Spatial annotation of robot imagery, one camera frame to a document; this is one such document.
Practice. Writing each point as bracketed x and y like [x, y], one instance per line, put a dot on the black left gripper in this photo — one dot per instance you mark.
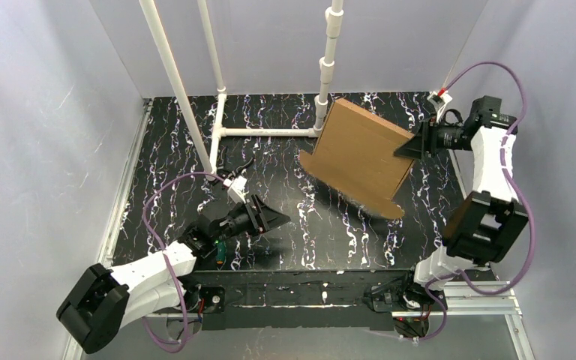
[255, 216]

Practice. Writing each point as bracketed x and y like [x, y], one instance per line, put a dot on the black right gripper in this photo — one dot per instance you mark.
[430, 139]

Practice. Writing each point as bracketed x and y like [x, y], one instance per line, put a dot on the brown cardboard box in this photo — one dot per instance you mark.
[355, 155]

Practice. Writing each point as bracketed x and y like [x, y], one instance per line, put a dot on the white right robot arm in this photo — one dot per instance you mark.
[485, 226]

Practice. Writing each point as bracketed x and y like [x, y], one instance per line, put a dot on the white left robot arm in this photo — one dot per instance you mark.
[104, 299]

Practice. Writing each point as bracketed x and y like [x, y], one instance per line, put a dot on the black grey pliers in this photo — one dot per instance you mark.
[232, 174]

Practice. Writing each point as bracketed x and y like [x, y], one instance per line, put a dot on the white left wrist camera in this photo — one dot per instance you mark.
[236, 189]

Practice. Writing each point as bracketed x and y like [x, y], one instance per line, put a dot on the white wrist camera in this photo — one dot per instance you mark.
[236, 189]
[439, 100]

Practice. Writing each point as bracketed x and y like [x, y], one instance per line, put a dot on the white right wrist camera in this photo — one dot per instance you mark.
[439, 100]

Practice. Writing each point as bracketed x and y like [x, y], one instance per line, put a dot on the green handled screwdriver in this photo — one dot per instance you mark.
[221, 254]

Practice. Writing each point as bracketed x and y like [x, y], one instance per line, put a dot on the black front mounting rail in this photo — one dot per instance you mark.
[372, 299]

